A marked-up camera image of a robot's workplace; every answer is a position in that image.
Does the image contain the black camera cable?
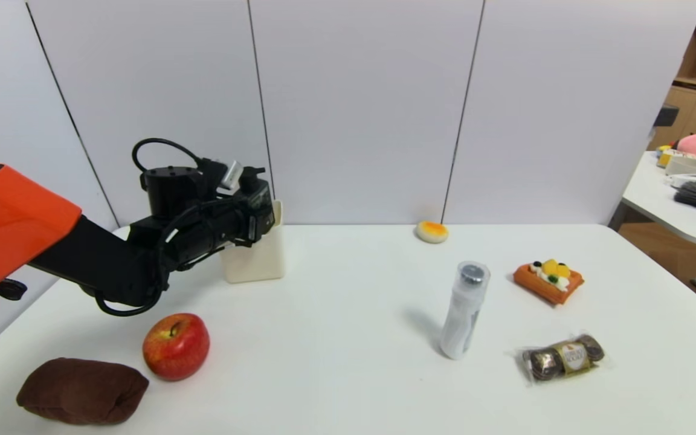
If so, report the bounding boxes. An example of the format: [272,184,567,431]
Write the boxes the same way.
[132,137,223,177]

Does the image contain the white plastic case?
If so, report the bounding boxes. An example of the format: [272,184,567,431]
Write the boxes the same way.
[664,153,696,176]

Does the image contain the orange topped toy bun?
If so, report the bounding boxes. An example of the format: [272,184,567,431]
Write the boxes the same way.
[416,221,450,245]

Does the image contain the gold chocolate balls pack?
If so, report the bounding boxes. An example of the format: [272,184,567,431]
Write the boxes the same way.
[517,333,606,383]

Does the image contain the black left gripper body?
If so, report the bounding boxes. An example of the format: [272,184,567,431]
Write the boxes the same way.
[214,179,276,248]

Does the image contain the white side table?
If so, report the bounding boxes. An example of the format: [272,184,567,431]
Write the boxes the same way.
[608,133,696,247]

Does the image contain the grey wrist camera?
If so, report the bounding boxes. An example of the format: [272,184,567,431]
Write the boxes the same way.
[221,159,245,190]

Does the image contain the white bottle with clear cap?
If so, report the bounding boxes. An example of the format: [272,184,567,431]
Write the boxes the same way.
[439,260,491,361]

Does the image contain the brown cloth pouch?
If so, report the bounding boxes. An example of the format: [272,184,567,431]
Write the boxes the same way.
[16,358,150,425]

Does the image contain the cream white plastic box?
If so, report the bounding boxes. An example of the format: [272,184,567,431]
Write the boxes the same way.
[220,200,286,284]

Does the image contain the red apple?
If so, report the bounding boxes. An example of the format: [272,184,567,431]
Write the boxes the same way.
[142,312,211,382]

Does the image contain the toy waffle with fruit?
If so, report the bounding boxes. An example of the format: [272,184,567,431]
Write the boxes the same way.
[512,259,585,306]

